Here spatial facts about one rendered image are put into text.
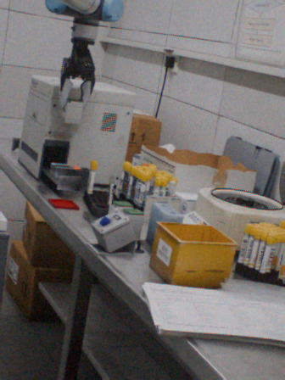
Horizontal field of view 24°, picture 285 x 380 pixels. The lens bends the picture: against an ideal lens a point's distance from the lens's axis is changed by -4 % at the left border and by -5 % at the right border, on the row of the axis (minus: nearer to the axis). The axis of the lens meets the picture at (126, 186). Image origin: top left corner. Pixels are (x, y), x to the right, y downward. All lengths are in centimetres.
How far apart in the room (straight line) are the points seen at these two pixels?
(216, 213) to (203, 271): 30
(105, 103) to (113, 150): 15
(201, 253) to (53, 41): 220
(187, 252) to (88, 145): 85
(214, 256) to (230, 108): 105
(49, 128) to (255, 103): 66
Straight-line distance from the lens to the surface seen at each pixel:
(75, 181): 197
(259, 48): 226
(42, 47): 342
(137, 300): 132
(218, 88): 246
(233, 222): 166
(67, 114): 199
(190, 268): 139
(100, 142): 215
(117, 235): 152
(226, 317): 125
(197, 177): 198
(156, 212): 161
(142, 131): 260
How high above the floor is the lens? 134
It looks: 12 degrees down
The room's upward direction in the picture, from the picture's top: 10 degrees clockwise
